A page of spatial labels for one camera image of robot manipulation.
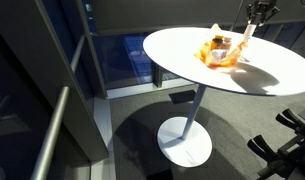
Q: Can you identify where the yellow capped dark bottle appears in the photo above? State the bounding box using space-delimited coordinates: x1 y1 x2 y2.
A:
210 35 223 50

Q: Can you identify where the black floor plate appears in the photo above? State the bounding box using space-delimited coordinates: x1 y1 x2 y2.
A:
169 90 196 104

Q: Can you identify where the grey metal handrail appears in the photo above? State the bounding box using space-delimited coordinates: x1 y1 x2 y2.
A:
30 34 87 180

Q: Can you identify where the white round pedestal table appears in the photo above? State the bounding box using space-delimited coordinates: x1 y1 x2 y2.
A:
143 27 305 167

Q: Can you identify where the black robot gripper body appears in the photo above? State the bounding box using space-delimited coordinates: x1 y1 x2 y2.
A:
246 0 280 20

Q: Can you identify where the orange plastic bag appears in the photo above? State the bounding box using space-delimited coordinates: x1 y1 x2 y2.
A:
194 23 248 67

